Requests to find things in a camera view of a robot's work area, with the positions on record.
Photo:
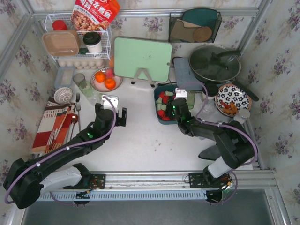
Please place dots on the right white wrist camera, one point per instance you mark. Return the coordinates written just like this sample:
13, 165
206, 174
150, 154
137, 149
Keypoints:
180, 93

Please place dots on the black power plug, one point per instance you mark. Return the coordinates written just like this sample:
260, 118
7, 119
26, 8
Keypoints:
163, 84

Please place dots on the red snack bag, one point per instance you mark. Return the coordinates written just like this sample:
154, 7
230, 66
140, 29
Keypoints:
93, 15

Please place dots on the green glass cup left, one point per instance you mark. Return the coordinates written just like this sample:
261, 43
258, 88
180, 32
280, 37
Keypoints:
86, 88

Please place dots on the green glass cup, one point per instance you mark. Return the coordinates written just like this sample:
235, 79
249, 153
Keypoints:
86, 88
190, 99

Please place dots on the pink peach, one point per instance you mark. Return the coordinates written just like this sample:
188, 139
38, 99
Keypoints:
109, 73

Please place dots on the green glass cup right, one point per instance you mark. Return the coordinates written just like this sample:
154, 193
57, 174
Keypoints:
190, 99

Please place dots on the red capsule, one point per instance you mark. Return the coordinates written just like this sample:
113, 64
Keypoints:
162, 115
161, 95
165, 100

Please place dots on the flower pattern plate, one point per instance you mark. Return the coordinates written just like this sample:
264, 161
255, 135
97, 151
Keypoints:
230, 99

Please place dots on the fruit plate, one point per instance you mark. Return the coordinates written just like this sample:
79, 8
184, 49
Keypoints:
101, 86

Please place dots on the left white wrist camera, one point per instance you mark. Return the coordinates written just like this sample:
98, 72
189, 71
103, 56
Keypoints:
110, 102

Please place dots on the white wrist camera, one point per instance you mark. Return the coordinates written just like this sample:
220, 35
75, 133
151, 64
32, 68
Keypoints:
180, 93
110, 102

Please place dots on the striped red cloth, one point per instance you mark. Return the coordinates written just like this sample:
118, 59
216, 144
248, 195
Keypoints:
54, 127

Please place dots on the green cutting board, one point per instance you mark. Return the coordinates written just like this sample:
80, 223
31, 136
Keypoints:
132, 54

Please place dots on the clear plastic cup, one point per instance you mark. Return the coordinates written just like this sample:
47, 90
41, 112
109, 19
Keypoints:
208, 109

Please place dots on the grey fluffy cloth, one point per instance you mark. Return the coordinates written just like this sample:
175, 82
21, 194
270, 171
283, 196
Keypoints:
211, 153

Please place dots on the white wire rack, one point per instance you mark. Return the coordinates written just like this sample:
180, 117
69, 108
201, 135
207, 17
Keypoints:
106, 36

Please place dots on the silver fork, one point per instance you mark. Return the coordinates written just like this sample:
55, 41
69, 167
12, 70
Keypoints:
78, 108

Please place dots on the white bottle grey cap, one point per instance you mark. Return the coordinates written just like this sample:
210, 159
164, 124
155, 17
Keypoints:
242, 115

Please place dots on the clear glass cup left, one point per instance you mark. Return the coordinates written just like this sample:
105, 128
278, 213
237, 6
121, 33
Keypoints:
96, 98

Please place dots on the clear storage box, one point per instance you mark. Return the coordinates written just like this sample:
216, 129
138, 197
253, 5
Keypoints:
64, 77

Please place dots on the white cup black lid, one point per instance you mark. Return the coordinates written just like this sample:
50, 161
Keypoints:
93, 42

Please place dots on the teal plastic storage basket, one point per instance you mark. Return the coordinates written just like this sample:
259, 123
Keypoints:
159, 91

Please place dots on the green capsule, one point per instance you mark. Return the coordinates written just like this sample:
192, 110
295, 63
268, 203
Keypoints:
169, 93

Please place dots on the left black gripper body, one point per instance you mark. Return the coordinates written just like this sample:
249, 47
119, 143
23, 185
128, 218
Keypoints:
118, 118

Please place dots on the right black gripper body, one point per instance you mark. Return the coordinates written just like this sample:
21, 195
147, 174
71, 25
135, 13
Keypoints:
170, 110

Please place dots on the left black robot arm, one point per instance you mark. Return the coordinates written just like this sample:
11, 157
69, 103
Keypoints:
26, 181

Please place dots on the white egg tray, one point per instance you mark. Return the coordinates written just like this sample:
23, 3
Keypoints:
82, 64

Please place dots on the white jar black lid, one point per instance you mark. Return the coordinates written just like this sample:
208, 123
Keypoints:
210, 90

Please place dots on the cutting board metal stand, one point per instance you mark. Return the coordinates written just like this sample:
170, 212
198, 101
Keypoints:
143, 71

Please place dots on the grey glass cup left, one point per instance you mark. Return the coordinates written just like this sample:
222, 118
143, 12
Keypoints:
78, 78

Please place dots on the orange fruit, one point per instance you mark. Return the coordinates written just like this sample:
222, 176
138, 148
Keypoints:
110, 83
100, 77

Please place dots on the orange fruit left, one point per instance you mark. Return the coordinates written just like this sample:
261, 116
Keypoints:
100, 77

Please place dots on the red bottle cap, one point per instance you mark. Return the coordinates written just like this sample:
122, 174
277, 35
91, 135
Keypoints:
59, 25

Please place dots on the orange fruit right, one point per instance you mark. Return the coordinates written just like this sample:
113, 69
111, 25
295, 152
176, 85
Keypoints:
110, 83

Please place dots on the black wok with glass lid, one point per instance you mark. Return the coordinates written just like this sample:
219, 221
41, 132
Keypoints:
217, 64

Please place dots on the white small strainer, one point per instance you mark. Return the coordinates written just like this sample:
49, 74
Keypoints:
63, 95

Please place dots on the copper spoon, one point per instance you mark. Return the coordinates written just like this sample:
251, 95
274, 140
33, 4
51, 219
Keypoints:
74, 121

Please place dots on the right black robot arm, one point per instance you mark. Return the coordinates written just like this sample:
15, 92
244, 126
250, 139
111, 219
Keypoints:
233, 146

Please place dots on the black mesh holder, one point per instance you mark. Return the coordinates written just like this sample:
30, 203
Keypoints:
198, 25

